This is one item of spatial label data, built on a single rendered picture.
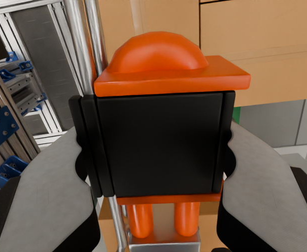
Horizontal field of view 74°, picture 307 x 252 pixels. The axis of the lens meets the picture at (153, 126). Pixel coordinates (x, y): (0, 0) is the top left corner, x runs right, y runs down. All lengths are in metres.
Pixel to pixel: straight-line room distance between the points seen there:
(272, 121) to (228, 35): 1.05
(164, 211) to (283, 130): 1.68
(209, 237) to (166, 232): 0.55
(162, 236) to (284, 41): 0.83
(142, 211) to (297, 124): 1.76
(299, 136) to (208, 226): 1.40
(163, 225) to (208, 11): 0.71
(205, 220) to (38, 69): 1.10
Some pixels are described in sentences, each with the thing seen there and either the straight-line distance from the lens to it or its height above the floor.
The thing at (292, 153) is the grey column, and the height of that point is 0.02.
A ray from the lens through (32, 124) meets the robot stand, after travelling 1.48.
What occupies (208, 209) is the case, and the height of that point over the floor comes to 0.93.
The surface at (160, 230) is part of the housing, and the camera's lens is 0.20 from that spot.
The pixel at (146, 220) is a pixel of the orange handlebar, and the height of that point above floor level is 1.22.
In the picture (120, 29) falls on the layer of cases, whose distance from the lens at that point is 0.79.
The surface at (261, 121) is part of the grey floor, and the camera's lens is 1.72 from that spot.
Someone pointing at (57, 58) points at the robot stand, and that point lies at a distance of 1.25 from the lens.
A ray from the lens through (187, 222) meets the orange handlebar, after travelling 0.18.
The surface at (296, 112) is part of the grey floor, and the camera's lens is 1.82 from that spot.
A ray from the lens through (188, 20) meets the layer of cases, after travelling 0.79.
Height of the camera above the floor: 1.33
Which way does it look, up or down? 61 degrees down
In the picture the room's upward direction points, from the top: 179 degrees clockwise
